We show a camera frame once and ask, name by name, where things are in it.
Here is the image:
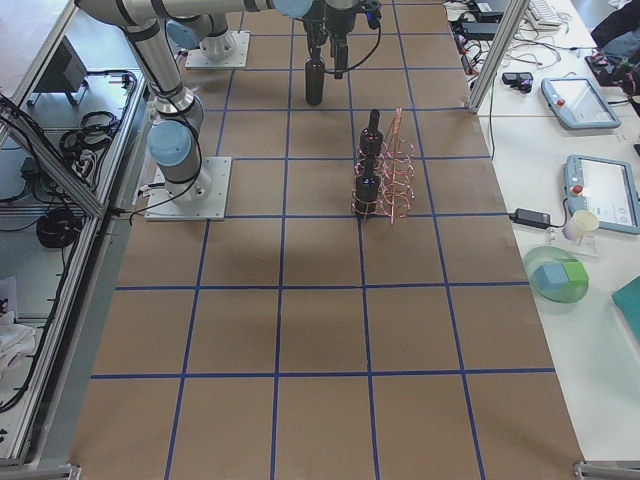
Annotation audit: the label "dark bottle in basket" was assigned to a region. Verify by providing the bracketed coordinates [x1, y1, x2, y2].
[359, 109, 383, 164]
[353, 156, 381, 219]

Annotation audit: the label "blue teach pendant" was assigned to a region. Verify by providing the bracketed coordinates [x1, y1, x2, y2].
[540, 77, 621, 130]
[564, 154, 639, 235]

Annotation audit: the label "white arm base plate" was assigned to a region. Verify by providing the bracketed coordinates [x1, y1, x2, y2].
[144, 157, 232, 221]
[185, 31, 250, 70]

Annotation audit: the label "green foam cube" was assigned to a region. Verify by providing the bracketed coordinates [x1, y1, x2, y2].
[561, 260, 589, 288]

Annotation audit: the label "dark wine bottle being moved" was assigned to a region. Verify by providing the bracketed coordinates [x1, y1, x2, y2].
[305, 47, 325, 106]

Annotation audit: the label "teal box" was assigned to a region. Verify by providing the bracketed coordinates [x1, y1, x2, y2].
[612, 277, 640, 341]

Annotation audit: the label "black power adapter on table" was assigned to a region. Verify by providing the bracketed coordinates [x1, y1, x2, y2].
[509, 208, 551, 230]

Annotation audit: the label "blue teach pendant near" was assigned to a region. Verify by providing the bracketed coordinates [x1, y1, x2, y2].
[564, 154, 639, 235]

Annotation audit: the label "dark bottle in basket left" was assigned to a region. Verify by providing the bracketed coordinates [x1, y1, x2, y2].
[353, 156, 381, 219]

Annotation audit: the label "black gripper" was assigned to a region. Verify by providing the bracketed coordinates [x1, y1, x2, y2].
[324, 4, 359, 79]
[303, 19, 336, 56]

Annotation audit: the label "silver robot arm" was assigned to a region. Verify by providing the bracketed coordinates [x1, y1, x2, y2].
[76, 1, 365, 205]
[165, 1, 328, 69]

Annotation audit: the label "white paper cup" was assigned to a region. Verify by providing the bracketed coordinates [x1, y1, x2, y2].
[562, 210, 600, 244]

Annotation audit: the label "copper wire wine basket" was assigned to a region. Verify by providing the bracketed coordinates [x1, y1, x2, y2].
[351, 108, 415, 224]

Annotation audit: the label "blue teach pendant far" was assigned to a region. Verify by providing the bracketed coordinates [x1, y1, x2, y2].
[540, 77, 621, 130]

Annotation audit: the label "dark bottle in basket right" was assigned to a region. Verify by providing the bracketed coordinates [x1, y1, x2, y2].
[359, 109, 383, 164]

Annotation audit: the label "aluminium frame post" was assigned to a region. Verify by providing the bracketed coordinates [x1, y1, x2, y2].
[467, 0, 529, 114]

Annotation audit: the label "blue foam cube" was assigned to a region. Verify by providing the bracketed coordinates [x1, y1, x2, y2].
[531, 262, 566, 291]

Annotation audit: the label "green glass bowl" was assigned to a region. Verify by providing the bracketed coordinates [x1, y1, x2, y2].
[523, 246, 589, 304]

